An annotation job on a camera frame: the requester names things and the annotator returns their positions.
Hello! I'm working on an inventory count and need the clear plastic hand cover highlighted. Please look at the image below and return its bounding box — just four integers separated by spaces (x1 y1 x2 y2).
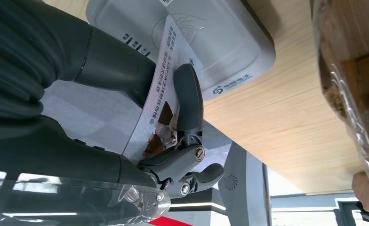
0 169 172 226

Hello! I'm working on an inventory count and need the grey card reader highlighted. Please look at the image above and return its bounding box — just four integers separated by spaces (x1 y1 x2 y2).
85 0 276 101

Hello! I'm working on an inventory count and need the light wood desk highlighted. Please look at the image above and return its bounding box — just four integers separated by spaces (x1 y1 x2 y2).
44 0 369 195

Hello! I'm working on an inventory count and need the brown cardboard organizer box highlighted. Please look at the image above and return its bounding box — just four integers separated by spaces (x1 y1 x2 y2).
309 0 369 219

